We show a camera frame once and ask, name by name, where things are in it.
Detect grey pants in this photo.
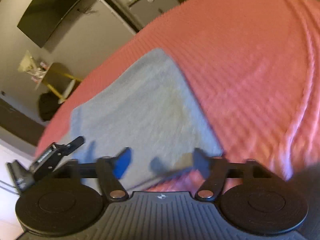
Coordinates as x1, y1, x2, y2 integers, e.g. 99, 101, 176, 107
69, 48, 223, 192

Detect black bag on floor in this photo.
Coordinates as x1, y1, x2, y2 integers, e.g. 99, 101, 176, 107
37, 92, 61, 122

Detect yellow legged side table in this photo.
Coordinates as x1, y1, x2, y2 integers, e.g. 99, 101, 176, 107
35, 62, 82, 105

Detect items on side table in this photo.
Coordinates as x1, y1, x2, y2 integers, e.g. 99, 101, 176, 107
17, 50, 49, 83

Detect pink ribbed bedspread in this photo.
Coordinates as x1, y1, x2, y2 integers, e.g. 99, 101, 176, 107
36, 0, 319, 179

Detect white standing panel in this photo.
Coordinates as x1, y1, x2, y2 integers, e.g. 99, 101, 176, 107
97, 0, 142, 35

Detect grey drawer cabinet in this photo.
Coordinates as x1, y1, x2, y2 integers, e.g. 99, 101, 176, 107
129, 0, 180, 26

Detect black wall television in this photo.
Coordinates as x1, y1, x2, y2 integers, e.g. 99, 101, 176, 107
17, 0, 80, 48

